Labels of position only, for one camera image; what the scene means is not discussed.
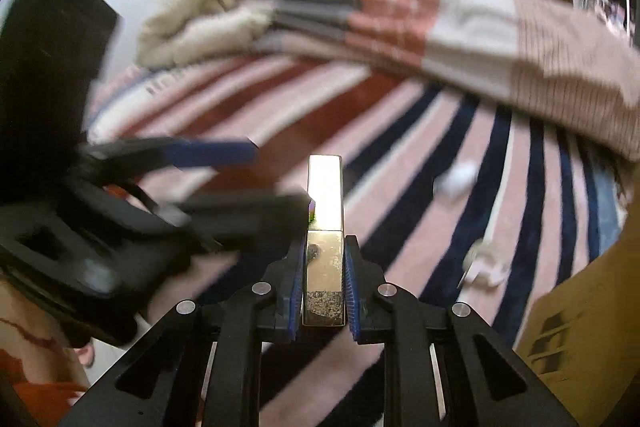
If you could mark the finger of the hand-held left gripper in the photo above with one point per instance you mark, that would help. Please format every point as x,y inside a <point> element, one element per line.
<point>250,217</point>
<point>210,153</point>

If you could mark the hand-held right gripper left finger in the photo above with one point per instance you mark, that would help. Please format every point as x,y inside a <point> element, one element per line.
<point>297,282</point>

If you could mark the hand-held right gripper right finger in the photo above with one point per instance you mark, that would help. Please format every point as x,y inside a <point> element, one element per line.
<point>352,287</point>

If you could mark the gold rectangular box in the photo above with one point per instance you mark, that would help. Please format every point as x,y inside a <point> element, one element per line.
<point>325,202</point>

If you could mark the brown cardboard box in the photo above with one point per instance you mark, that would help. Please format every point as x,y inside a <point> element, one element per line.
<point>590,307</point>

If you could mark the person's left hand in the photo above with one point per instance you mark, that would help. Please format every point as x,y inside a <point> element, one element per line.
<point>86,354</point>

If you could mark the small beige crumpled item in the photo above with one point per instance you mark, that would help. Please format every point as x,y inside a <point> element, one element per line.
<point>482,264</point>

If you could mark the small white bottle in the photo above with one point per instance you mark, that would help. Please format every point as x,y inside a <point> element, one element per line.
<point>457,179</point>

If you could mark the striped plush blanket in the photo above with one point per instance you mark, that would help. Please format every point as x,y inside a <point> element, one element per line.
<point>425,122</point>

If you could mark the person's beige orange clothing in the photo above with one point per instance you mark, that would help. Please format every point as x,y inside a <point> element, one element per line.
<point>30,367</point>

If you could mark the pink grey striped duvet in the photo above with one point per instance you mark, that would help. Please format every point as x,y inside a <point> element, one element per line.
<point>475,17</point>

